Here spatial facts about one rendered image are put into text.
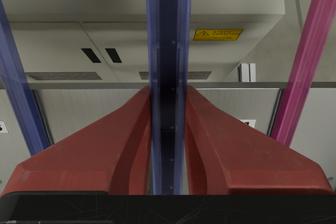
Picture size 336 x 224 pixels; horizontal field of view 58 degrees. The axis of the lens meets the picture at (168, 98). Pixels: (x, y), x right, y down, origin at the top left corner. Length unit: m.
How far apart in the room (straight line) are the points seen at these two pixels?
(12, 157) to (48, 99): 0.08
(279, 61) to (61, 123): 1.02
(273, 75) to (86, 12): 0.82
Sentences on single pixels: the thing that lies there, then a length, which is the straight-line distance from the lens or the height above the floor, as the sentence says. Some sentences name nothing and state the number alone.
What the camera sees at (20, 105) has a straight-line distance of 0.27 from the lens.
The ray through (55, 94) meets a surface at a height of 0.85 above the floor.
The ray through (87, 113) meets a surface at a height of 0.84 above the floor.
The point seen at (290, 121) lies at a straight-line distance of 0.27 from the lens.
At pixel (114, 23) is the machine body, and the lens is 0.56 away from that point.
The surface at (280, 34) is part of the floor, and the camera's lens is 1.25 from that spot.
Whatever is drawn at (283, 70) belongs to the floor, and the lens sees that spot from 1.22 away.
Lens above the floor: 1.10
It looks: 81 degrees down
